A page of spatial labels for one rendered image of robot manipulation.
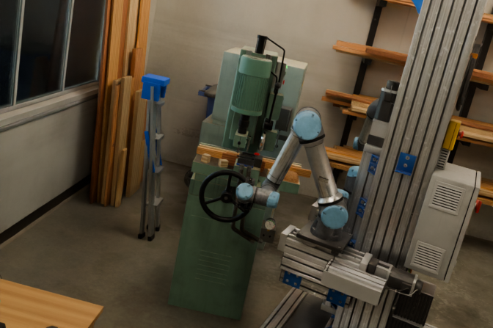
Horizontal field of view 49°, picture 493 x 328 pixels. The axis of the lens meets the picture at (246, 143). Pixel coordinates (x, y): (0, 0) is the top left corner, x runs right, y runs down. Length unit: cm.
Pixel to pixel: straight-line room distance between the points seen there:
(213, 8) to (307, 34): 93
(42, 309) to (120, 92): 229
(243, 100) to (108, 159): 168
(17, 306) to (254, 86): 156
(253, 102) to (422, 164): 96
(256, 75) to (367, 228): 98
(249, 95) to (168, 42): 266
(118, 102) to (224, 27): 156
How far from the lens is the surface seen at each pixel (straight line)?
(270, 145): 325
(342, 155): 498
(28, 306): 233
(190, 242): 316
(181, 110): 556
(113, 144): 434
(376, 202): 269
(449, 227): 263
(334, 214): 240
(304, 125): 230
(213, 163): 303
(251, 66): 293
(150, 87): 375
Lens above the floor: 183
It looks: 15 degrees down
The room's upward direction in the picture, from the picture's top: 12 degrees clockwise
